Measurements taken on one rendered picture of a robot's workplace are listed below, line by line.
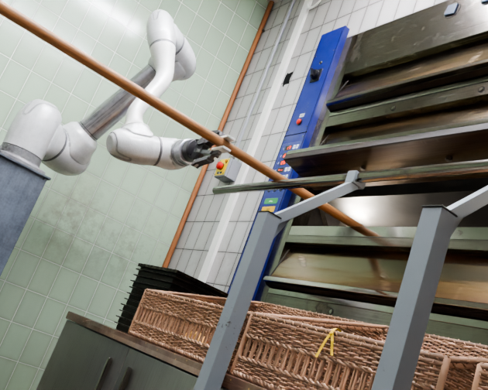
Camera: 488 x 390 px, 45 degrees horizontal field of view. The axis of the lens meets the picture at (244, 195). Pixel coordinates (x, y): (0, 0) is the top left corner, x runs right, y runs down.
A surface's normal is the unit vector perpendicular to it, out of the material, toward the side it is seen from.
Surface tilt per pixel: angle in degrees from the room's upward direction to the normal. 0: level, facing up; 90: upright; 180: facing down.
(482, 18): 90
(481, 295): 70
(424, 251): 90
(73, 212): 90
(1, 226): 90
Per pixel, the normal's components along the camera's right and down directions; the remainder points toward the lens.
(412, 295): -0.76, -0.43
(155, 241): 0.56, -0.04
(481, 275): -0.59, -0.72
